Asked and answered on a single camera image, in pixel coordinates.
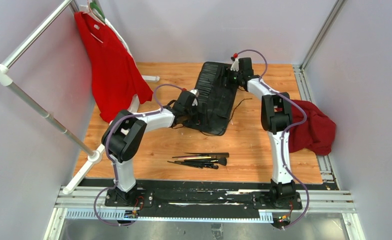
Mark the black leather brush roll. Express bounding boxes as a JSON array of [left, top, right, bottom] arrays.
[[184, 61, 239, 136]]

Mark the gold handled makeup brush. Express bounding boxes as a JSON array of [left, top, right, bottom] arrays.
[[173, 155, 212, 160]]

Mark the black angled makeup brush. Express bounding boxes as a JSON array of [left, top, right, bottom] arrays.
[[174, 161, 219, 170]]

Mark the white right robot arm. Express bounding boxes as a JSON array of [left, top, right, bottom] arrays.
[[230, 54, 296, 209]]

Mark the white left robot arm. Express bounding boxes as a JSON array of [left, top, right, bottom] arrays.
[[102, 89, 199, 207]]

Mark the thin black makeup brush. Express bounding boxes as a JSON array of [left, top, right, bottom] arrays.
[[168, 161, 204, 169]]

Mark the red shirt on hanger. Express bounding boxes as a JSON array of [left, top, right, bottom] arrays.
[[74, 12, 153, 122]]

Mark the dark red cloth pile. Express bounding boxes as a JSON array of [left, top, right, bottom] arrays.
[[288, 100, 336, 156]]

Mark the white garment rack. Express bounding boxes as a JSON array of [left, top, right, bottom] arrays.
[[0, 0, 161, 196]]

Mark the green clothes hanger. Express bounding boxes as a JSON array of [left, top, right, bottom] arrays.
[[89, 0, 105, 20]]

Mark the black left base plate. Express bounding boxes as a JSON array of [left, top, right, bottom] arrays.
[[105, 188, 154, 208]]

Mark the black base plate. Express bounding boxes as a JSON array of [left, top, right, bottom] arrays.
[[250, 191, 303, 210], [105, 188, 154, 208]]

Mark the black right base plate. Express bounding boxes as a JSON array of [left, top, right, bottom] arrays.
[[250, 191, 303, 210]]

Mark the aluminium right rail frame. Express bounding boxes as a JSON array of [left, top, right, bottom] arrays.
[[291, 0, 346, 191]]

